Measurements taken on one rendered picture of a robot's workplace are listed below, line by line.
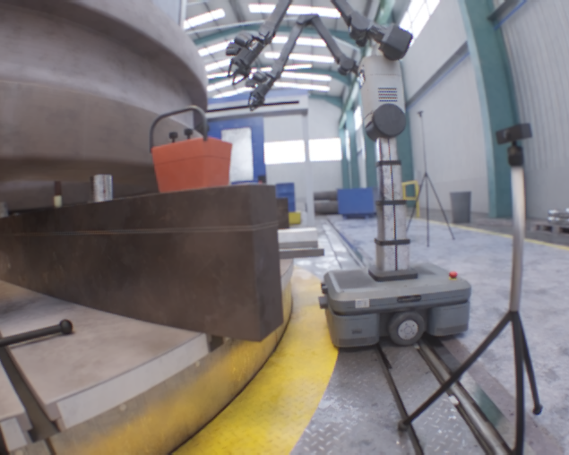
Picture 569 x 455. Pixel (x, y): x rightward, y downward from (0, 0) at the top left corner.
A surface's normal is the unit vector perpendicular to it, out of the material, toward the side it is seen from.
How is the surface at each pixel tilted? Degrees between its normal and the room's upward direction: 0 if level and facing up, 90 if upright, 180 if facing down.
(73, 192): 90
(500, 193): 90
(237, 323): 90
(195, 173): 97
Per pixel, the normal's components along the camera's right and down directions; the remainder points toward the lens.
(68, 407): 0.85, -0.01
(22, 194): 0.40, 0.04
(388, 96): -0.03, 0.25
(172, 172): -0.37, 0.21
